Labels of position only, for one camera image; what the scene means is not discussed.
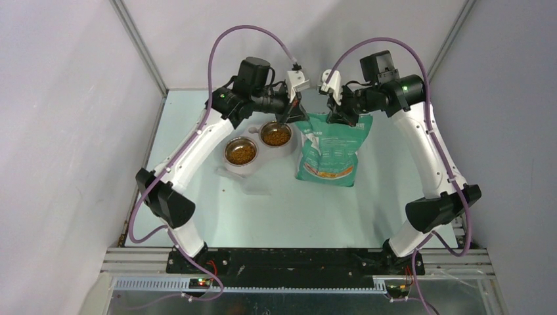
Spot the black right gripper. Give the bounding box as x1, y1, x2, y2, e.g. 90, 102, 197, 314
328, 82, 379, 127

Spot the teal pet food bag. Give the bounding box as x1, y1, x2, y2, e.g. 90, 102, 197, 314
295, 114, 373, 187

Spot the clear plastic scoop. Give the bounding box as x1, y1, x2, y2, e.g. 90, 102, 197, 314
215, 167, 271, 196

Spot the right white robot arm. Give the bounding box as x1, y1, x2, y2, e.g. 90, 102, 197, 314
320, 51, 481, 274

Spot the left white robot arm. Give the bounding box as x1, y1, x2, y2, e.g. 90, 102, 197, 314
135, 56, 309, 274

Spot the right steel bowl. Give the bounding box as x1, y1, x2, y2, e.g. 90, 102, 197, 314
259, 121, 292, 148

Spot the steel bowl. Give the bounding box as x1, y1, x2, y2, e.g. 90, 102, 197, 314
259, 121, 292, 148
224, 136, 257, 166

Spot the brown kibble in right bowl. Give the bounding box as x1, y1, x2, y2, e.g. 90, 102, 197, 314
263, 131, 291, 147

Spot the brown kibble in bowl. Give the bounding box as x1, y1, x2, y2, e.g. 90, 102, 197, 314
227, 146, 257, 165
263, 131, 291, 147

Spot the brown kibble in left bowl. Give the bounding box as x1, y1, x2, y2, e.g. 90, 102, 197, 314
227, 146, 257, 165

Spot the left steel bowl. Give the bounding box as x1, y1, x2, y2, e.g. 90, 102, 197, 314
224, 136, 257, 166

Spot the grey double bowl stand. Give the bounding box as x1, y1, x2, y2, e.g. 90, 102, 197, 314
223, 121, 298, 175

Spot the right controller board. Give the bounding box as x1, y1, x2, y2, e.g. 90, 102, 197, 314
385, 284, 412, 301

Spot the controller board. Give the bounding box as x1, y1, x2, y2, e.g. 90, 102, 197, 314
188, 278, 213, 289
385, 284, 412, 301

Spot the left controller board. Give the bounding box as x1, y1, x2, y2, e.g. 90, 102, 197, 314
188, 278, 213, 289

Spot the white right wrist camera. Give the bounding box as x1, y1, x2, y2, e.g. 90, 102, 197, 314
318, 69, 342, 105

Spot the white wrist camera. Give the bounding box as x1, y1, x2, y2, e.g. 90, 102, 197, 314
318, 69, 342, 105
286, 64, 311, 103

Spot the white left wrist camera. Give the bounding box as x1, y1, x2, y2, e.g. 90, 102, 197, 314
286, 64, 311, 103

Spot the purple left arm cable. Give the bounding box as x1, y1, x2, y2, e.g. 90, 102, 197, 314
127, 24, 299, 303

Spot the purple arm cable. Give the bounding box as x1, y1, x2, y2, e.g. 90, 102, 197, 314
127, 24, 299, 303
325, 36, 474, 315

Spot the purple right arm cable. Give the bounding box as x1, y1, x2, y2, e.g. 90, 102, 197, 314
325, 36, 474, 315

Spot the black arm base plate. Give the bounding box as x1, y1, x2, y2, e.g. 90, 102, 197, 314
166, 247, 426, 289

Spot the aluminium frame rail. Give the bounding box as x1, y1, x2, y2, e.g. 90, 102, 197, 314
101, 247, 495, 293

